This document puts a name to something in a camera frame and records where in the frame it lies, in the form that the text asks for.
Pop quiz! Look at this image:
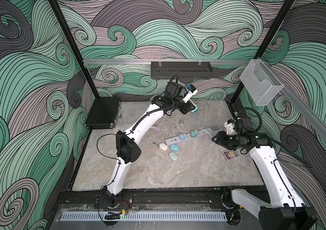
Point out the green earbud case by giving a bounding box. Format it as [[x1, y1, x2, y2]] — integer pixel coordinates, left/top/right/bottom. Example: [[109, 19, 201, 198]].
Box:
[[169, 152, 178, 161]]

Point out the black perforated wall tray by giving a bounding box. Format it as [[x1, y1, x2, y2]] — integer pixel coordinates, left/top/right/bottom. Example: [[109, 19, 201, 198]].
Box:
[[150, 62, 213, 81]]

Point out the teal dual-port wall charger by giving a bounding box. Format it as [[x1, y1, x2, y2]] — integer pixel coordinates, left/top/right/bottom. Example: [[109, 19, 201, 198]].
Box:
[[190, 130, 199, 138]]

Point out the aluminium wall rail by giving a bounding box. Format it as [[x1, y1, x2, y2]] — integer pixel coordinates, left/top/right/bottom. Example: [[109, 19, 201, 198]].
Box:
[[83, 58, 250, 66]]

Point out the clear acrylic wall holder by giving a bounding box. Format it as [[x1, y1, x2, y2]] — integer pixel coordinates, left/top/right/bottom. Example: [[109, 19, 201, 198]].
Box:
[[240, 59, 284, 106]]

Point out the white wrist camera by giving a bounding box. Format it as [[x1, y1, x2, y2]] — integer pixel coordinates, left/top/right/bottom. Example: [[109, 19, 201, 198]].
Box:
[[224, 119, 237, 135], [183, 84, 198, 103]]

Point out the aluminium right side rail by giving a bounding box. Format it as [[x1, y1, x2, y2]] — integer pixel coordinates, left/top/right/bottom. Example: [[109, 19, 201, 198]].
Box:
[[257, 57, 326, 144]]

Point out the lilac coiled charging cable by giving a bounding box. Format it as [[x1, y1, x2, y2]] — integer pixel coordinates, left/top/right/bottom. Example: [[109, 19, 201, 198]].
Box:
[[151, 113, 184, 136]]

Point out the white earbud case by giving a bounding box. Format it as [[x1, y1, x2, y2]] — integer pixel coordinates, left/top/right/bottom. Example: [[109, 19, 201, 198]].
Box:
[[159, 143, 168, 151]]

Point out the blue USB wall charger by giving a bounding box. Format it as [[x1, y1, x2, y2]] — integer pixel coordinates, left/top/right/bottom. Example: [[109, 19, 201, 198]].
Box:
[[179, 134, 187, 141]]

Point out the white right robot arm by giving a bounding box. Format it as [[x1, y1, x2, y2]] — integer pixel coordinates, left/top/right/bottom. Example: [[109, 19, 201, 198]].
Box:
[[212, 107, 318, 230]]

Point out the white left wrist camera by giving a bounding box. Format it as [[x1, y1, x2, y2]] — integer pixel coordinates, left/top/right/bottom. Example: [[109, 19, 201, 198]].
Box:
[[183, 84, 198, 103]]

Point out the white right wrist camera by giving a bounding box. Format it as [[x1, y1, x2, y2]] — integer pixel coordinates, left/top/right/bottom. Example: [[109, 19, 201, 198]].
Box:
[[224, 119, 237, 135]]

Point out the white slotted cable duct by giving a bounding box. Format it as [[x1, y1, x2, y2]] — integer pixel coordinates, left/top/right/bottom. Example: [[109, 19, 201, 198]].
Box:
[[60, 211, 227, 222]]

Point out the blue earbud case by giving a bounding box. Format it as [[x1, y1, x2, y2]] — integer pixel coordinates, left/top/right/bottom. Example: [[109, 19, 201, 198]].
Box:
[[170, 144, 180, 152]]

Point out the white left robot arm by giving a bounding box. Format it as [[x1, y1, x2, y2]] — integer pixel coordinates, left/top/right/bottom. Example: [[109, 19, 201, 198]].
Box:
[[101, 74, 198, 207]]

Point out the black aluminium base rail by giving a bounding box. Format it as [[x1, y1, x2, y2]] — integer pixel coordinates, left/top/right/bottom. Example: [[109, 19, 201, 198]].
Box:
[[56, 188, 270, 210]]

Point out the white power strip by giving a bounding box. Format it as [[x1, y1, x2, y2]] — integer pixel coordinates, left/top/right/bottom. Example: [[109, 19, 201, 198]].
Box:
[[165, 126, 223, 146]]

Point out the black carbon-pattern briefcase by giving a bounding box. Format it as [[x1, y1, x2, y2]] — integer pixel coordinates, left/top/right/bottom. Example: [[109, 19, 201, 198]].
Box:
[[86, 96, 120, 130]]

